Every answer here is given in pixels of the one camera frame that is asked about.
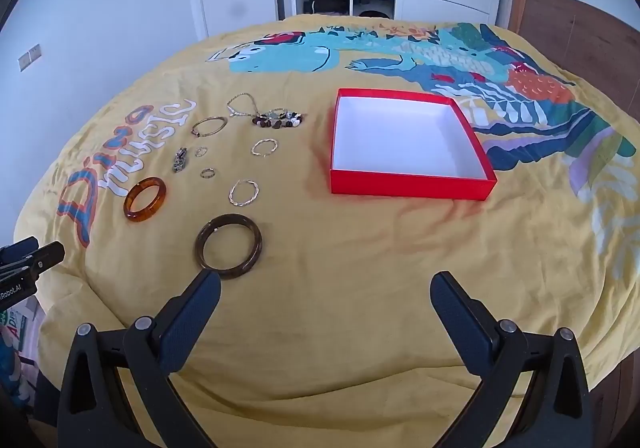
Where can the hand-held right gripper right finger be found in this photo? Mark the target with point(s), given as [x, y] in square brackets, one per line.
[462, 323]

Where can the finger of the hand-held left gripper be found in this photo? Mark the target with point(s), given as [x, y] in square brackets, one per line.
[49, 255]
[17, 250]

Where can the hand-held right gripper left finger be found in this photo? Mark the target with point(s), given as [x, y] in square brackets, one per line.
[192, 323]

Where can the amber resin bangle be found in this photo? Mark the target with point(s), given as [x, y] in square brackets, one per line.
[131, 208]

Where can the dark brown bangle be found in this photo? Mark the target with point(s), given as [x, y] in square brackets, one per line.
[253, 248]

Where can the silver pendant earring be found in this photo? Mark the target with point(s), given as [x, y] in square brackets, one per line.
[180, 161]

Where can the red cardboard box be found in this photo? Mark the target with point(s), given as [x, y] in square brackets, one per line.
[405, 137]

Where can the printed packet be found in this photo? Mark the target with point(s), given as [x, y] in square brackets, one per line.
[12, 333]

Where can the yellow printed blanket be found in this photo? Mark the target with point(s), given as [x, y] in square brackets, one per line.
[350, 253]

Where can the wooden headboard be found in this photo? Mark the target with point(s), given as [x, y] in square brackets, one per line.
[565, 22]

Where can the dark folded clothes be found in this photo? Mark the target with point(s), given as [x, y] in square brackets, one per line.
[327, 1]

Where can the wall light switch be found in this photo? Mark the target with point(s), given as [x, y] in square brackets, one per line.
[29, 56]

